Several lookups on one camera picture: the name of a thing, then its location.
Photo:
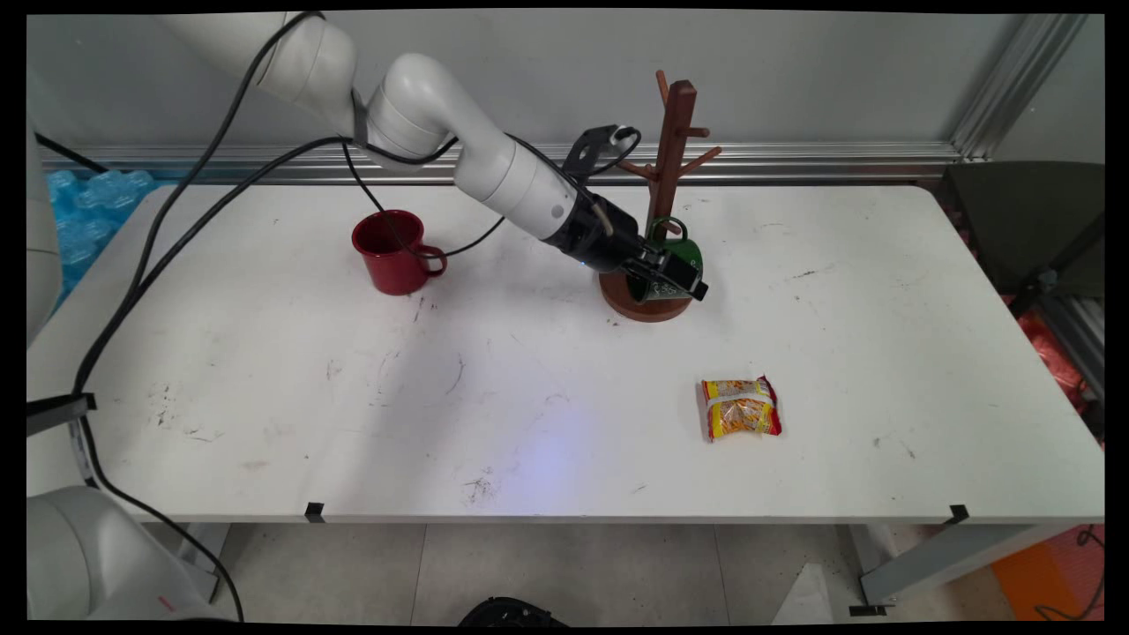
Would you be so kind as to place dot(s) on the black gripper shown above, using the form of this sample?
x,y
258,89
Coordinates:
x,y
604,238

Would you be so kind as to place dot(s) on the green mug with white print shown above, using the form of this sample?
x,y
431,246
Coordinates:
x,y
690,251

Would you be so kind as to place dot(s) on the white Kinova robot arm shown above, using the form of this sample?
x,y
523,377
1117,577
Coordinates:
x,y
494,159

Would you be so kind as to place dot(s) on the brown wooden mug tree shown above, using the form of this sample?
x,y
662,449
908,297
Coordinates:
x,y
679,132

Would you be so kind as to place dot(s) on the yellow red snack packet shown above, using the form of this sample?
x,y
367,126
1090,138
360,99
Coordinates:
x,y
741,410

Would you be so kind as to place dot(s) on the red enamel mug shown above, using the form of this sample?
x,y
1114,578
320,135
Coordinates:
x,y
388,265

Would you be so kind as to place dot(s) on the dark grey panel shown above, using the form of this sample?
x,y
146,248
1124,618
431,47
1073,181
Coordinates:
x,y
1014,220

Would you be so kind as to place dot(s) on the black table edge clip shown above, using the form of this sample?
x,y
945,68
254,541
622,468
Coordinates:
x,y
314,511
958,514

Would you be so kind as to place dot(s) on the grey metal table leg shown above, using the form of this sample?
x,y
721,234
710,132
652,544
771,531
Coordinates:
x,y
935,556

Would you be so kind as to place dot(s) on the red plastic bag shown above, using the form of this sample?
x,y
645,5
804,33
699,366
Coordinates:
x,y
1054,357

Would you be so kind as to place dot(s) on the orange floor mat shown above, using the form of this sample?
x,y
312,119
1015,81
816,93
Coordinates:
x,y
1050,573

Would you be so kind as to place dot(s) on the blue bubble wrap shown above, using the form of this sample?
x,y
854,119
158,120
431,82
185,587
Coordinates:
x,y
88,212

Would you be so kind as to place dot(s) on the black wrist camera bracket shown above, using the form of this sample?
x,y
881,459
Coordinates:
x,y
589,148

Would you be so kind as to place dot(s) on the horizontal aluminium rail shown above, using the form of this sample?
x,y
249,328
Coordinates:
x,y
794,160

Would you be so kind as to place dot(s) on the diagonal aluminium rail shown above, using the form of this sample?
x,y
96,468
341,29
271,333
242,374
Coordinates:
x,y
1014,84

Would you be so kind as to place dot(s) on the aluminium frame beam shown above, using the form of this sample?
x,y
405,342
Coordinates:
x,y
1076,339

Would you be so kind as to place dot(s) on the black metal bracket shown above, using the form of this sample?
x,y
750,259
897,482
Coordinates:
x,y
57,413

